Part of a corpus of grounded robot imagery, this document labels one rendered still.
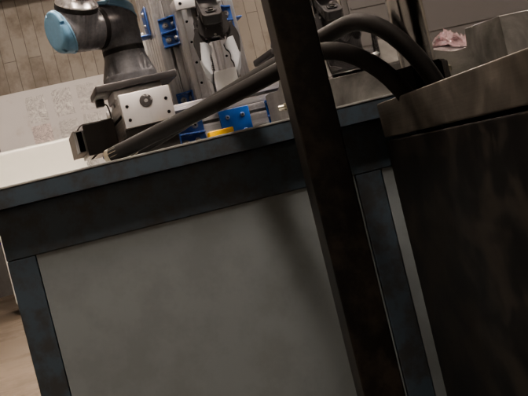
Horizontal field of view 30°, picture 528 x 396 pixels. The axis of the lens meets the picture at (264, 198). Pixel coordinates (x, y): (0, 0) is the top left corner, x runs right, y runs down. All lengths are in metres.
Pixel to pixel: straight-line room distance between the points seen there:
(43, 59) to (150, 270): 9.55
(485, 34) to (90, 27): 1.09
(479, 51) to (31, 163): 6.54
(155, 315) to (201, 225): 0.18
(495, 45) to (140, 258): 0.86
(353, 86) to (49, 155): 6.60
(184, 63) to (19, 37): 8.40
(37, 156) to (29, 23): 3.18
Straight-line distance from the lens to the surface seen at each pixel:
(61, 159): 8.41
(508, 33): 2.10
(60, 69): 11.24
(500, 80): 1.18
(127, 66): 2.73
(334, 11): 2.34
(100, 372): 1.79
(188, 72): 2.90
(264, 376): 1.80
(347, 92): 1.92
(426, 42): 1.66
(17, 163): 8.40
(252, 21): 11.62
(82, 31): 2.69
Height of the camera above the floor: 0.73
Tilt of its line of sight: 2 degrees down
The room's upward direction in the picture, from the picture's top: 14 degrees counter-clockwise
